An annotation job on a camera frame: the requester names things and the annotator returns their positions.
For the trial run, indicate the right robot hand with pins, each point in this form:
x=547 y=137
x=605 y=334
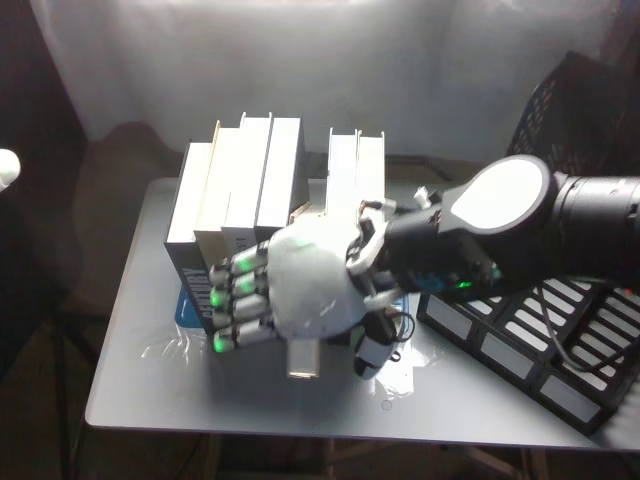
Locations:
x=310 y=280

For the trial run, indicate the small cream spine book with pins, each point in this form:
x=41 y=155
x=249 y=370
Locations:
x=304 y=357

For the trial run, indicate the clear plastic film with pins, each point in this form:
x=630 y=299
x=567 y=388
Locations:
x=405 y=380
x=165 y=347

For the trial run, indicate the tan cover book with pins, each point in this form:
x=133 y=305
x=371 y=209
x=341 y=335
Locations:
x=220 y=175

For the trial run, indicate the black century spine book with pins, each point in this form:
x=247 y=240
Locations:
x=187 y=200

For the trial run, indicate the white backdrop cloth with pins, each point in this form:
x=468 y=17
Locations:
x=350 y=60

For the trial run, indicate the black plastic file rack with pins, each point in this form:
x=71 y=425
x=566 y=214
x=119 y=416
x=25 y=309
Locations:
x=575 y=85

